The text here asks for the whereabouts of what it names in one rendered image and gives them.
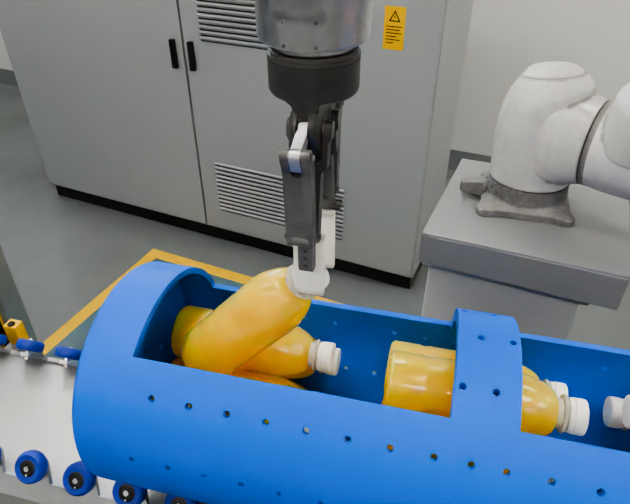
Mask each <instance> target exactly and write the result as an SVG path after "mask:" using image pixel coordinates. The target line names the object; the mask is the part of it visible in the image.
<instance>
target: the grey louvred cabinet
mask: <svg viewBox="0 0 630 504"><path fill-rule="evenodd" d="M472 6H473V0H372V20H371V34H370V36H369V39H368V40H367V41H365V42H364V43H363V44H361V45H359V46H358V47H359V48H360V49H361V63H360V86H359V89H358V91H357V93H356V94H355V95H354V96H352V97H351V98H349V99H347V100H345V101H344V105H343V108H342V118H341V142H340V170H339V186H340V189H339V192H338V194H335V199H340V200H343V202H342V208H341V210H339V209H331V208H330V210H334V211H335V266H334V268H333V269H336V270H340V271H343V272H347V273H351V274H354V275H358V276H362V277H366V278H369V279H373V280H377V281H380V282H384V283H388V284H392V285H395V286H399V287H403V288H406V289H410V287H411V285H412V283H413V281H414V279H415V277H416V275H417V273H418V271H419V269H420V267H421V265H422V262H421V261H419V253H420V246H421V238H422V232H423V230H424V228H425V226H426V224H427V223H428V221H429V219H430V217H431V215H432V213H433V212H434V210H435V208H436V206H437V204H438V202H439V200H440V199H441V197H442V195H443V193H444V189H445V183H446V176H447V170H448V163H449V157H450V150H451V144H452V137H453V131H454V124H455V117H456V111H457V104H458V98H459V91H460V85H461V78H462V72H463V65H464V59H465V52H466V46H467V39H468V33H469V26H470V20H471V13H472ZM254 8H255V3H254V0H0V29H1V33H2V36H3V39H4V42H5V45H6V48H7V52H8V55H9V58H10V61H11V64H12V68H13V71H14V74H15V77H16V80H17V84H18V87H19V90H20V93H21V96H22V100H23V103H24V106H25V109H26V112H27V116H28V119H29V122H30V125H31V128H32V132H33V135H34V138H35V141H36V144H37V148H38V151H39V154H40V157H41V160H42V164H43V167H44V170H45V173H46V176H47V180H48V182H49V183H51V184H54V185H56V188H57V192H58V195H61V196H65V197H68V198H72V199H76V200H80V201H83V202H87V203H91V204H94V205H98V206H102V207H106V208H109V209H113V210H117V211H120V212H124V213H128V214H132V215H135V216H139V217H143V218H146V219H150V220H154V221H158V222H161V223H165V224H169V225H172V226H176V227H180V228H184V229H187V230H191V231H195V232H198V233H202V234H206V235H210V236H213V237H217V238H221V239H224V240H228V241H232V242H236V243H239V244H243V245H247V246H250V247H254V248H258V249H262V250H265V251H269V252H273V253H276V254H280V255H284V256H288V257H291V258H294V257H293V245H287V241H286V239H285V237H284V234H285V233H286V226H285V210H284V194H283V179H282V171H281V167H280V163H279V157H278V153H279V151H280V148H281V147H284V148H289V140H288V138H287V136H286V122H287V118H288V117H290V112H291V111H292V109H291V106H290V105H289V104H288V103H286V102H285V101H283V100H280V99H278V98H276V97H275V96H274V95H273V94H272V93H271V92H270V90H269V87H268V70H267V49H268V48H269V46H267V45H265V44H264V43H262V42H261V41H260V40H259V38H258V37H257V35H256V18H255V11H254Z"/></svg>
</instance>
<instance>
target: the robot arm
mask: <svg viewBox="0 0 630 504"><path fill-rule="evenodd" d="M254 3H255V8H254V11H255V18H256V35H257V37H258V38H259V40H260V41H261V42H262V43H264V44H265V45H267V46H269V48H268V49H267V70H268V87H269V90H270V92H271V93H272V94H273V95H274V96H275V97H276V98H278V99H280V100H283V101H285V102H286V103H288V104H289V105H290V106H291V109H292V111H291V112H290V117H288V118H287V122H286V136H287V138H288V140H289V148H284V147H281V148H280V151H279V153H278V157H279V163H280V167H281V171H282V179H283V194H284V210H285V226H286V233H285V234H284V237H285V239H286V241H287V245H293V257H294V291H295V292H300V293H306V294H313V295H319V296H323V295H324V293H325V267H326V268H331V269H333V268H334V266H335V211H334V210H330V208H331V209H339V210H341V208H342V202H343V200H340V199H335V194H338V192H339V189H340V186H339V170H340V142H341V118H342V108H343V105H344V101H345V100H347V99H349V98H351V97H352V96H354V95H355V94H356V93H357V91H358V89H359V86H360V63H361V49H360V48H359V47H358V46H359V45H361V44H363V43H364V42H365V41H367V40H368V39H369V36H370V34H371V20H372V0H254ZM595 91H596V82H595V81H594V79H593V78H592V76H591V75H590V74H589V73H588V72H587V71H586V70H584V69H582V68H581V67H580V66H578V65H576V64H574V63H569V62H558V61H552V62H541V63H536V64H533V65H530V66H529V67H528V68H527V69H526V70H525V71H524V72H523V73H522V74H521V75H520V77H519V78H518V79H517V80H516V81H515V82H514V83H513V85H512V86H511V88H510V90H509V91H508V93H507V95H506V97H505V99H504V102H503V104H502V107H501V110H500V113H499V117H498V121H497V125H496V129H495V134H494V139H493V145H492V153H491V165H490V171H484V172H482V173H481V176H474V177H461V183H460V189H459V190H461V191H464V192H468V193H471V194H474V195H478V196H481V201H480V202H479V203H478V205H477V207H476V213H477V214H478V215H480V216H483V217H502V218H510V219H517V220H525V221H532V222H540V223H547V224H552V225H556V226H560V227H564V228H570V227H573V225H574V221H575V218H574V216H573V215H572V213H571V211H570V205H569V198H568V190H569V185H570V184H581V185H584V186H587V187H590V188H592V189H595V190H597V191H600V192H603V193H606V194H609V195H612V196H616V197H619V198H622V199H626V200H630V83H628V84H627V85H625V86H624V87H623V88H622V89H621V90H620V91H619V93H618V94H617V97H616V99H615V101H610V100H608V99H606V98H605V97H603V96H601V95H600V94H598V93H595Z"/></svg>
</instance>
